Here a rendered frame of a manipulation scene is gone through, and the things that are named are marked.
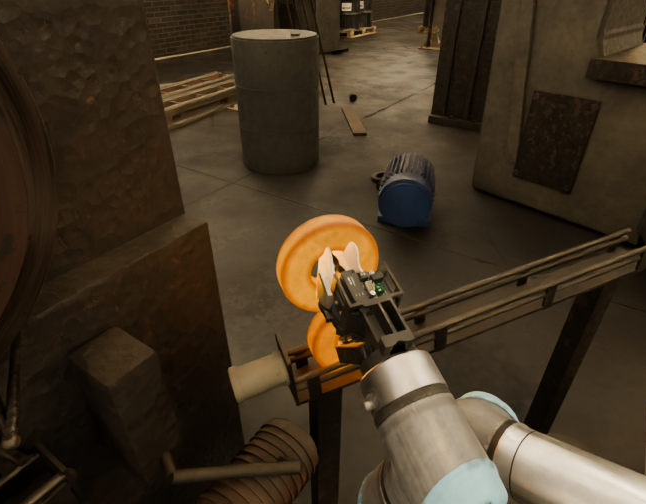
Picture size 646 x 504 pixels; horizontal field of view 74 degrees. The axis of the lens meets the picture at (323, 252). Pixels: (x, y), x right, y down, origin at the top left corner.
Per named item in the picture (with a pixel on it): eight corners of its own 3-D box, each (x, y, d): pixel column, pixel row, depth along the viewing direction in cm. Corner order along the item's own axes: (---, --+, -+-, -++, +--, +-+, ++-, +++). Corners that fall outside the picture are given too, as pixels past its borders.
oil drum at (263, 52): (226, 165, 325) (209, 33, 276) (275, 143, 366) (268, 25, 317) (288, 183, 297) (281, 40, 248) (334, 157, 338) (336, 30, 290)
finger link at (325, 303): (339, 266, 61) (365, 316, 55) (338, 274, 62) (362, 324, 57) (308, 274, 59) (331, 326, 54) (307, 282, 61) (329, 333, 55)
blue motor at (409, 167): (373, 233, 241) (377, 175, 222) (385, 190, 287) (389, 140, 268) (429, 240, 235) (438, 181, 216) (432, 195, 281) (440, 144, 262)
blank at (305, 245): (266, 229, 60) (273, 241, 57) (367, 201, 64) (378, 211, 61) (284, 312, 69) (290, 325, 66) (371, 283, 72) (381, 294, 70)
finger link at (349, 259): (349, 218, 61) (377, 266, 56) (344, 246, 66) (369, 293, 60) (329, 222, 60) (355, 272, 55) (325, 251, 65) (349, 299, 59)
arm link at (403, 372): (434, 407, 52) (362, 433, 49) (415, 371, 55) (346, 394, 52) (458, 373, 45) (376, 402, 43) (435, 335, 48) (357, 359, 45)
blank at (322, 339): (307, 368, 77) (313, 382, 75) (305, 301, 69) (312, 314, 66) (384, 346, 82) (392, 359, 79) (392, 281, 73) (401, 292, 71)
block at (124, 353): (107, 455, 71) (58, 352, 58) (148, 420, 77) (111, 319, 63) (149, 492, 66) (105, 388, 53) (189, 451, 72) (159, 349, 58)
